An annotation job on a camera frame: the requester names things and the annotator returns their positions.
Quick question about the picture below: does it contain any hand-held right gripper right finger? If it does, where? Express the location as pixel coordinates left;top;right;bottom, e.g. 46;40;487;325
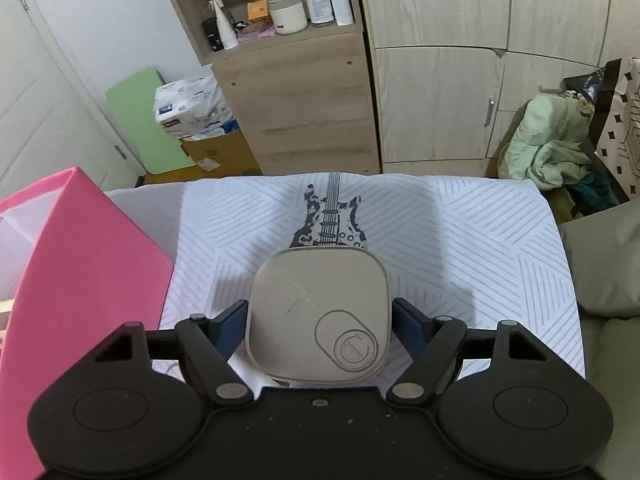
385;297;548;408

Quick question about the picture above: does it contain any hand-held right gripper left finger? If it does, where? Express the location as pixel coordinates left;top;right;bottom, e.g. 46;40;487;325
92;299;253;408

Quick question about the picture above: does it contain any rose gold square case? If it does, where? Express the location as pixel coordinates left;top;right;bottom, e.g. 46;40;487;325
244;246;392;388

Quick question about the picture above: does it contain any pink cardboard box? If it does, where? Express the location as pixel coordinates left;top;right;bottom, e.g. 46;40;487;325
0;166;175;480

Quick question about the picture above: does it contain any white striped bed sheet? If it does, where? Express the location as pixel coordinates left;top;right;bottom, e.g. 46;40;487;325
105;172;586;391

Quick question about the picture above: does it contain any brown cardboard box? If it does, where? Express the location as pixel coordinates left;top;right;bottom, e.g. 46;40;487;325
179;130;262;177

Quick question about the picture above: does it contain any olive green duvet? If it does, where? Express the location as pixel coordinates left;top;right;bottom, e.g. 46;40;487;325
557;200;640;480

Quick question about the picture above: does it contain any toilet paper pack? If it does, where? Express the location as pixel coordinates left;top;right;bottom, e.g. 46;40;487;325
153;76;240;141

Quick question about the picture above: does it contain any wooden shelf cabinet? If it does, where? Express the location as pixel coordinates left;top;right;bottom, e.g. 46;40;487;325
152;0;383;177

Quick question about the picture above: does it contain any green folding board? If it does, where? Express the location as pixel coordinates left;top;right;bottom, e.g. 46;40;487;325
105;67;197;177

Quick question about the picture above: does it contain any light green clothing pile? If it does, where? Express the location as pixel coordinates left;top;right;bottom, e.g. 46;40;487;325
496;91;598;191

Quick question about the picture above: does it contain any dark teal cloth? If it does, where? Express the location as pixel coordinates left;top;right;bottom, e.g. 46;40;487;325
565;172;621;211

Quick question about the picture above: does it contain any white door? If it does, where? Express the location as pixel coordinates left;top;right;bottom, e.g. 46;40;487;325
0;0;138;196

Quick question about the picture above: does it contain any patterned tote bag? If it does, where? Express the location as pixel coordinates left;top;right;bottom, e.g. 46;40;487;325
560;56;640;206

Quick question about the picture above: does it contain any black cosmetic tube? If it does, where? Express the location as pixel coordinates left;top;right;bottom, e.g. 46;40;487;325
202;18;225;53

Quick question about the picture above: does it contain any light wooden wardrobe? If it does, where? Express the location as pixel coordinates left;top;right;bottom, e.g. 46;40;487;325
352;0;640;178

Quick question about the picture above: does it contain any pink flat box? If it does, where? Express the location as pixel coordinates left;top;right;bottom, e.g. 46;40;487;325
237;24;277;43

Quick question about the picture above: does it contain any white cosmetic tube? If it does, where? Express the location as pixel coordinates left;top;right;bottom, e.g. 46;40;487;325
209;0;239;51

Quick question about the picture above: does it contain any white round jar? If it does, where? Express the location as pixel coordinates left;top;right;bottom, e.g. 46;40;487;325
268;0;308;36

